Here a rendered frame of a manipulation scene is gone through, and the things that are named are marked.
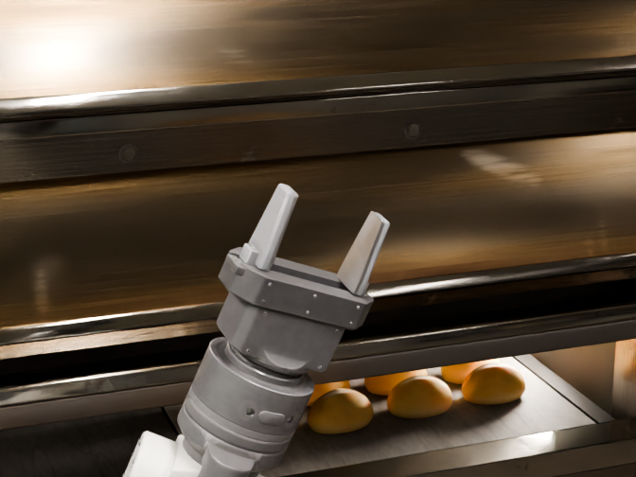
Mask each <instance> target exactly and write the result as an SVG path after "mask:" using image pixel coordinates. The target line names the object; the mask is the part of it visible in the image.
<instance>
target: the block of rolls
mask: <svg viewBox="0 0 636 477"><path fill-rule="evenodd" d="M441 374H442V376H443V378H444V380H446V381H448V382H451V383H456V384H463V385H462V394H463V397H464V398H465V400H467V401H468V402H471V403H475V404H484V405H491V404H502V403H507V402H511V401H514V400H516V399H518V398H520V397H521V396H522V394H523V393H524V391H525V380H524V378H523V376H522V374H521V372H520V371H519V370H518V369H516V368H515V367H513V366H511V365H509V364H506V363H502V362H500V360H499V359H495V360H488V361H481V362H469V363H462V364H456V365H450V366H443V367H441ZM364 385H365V387H366V389H367V390H368V391H369V392H370V393H372V394H375V395H381V396H388V399H387V406H388V409H389V411H390V412H391V414H392V415H395V416H398V417H402V418H424V417H430V416H435V415H440V414H442V413H445V412H446V411H447V410H448V409H449V408H450V406H451V404H452V394H451V390H450V388H449V387H448V385H447V384H446V383H445V382H443V381H442V380H439V379H437V378H434V377H430V376H428V374H427V370H426V369H423V370H416V371H410V372H403V373H396V374H390V375H383V376H376V377H370V378H364ZM314 387H315V388H314V391H313V393H312V396H311V398H310V400H309V403H308V405H307V406H311V407H310V409H309V414H308V423H309V426H310V427H311V429H312V430H313V431H315V432H317V433H325V434H335V433H349V432H353V431H356V430H358V429H361V428H363V427H365V426H366V425H368V424H369V422H370V421H371V419H372V417H373V413H374V412H373V407H372V405H371V403H370V401H369V400H368V398H367V397H366V396H364V395H363V394H361V393H359V392H357V391H354V390H351V389H350V382H349V380H345V381H338V382H332V383H325V384H318V385H314Z"/></svg>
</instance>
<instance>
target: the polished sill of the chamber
mask: <svg viewBox="0 0 636 477"><path fill-rule="evenodd" d="M635 462H636V436H635V435H634V434H633V433H631V432H630V431H629V430H627V429H626V428H625V427H623V426H622V425H621V424H619V423H618V422H617V421H612V422H607V423H601V424H595V425H590V426H584V427H578V428H572V429H567V430H561V431H555V432H549V433H538V434H532V435H526V436H521V437H515V438H509V439H504V440H498V441H492V442H486V443H481V444H475V445H469V446H464V447H458V448H452V449H446V450H436V451H430V452H423V453H418V454H412V455H406V456H400V457H395V458H389V459H383V460H378V461H372V462H366V463H360V464H355V465H349V466H343V467H337V468H327V469H321V470H315V471H309V472H303V473H297V474H292V475H286V476H280V477H556V476H561V475H566V474H572V473H577V472H582V471H588V470H593V469H599V468H608V467H614V466H620V465H624V464H630V463H635Z"/></svg>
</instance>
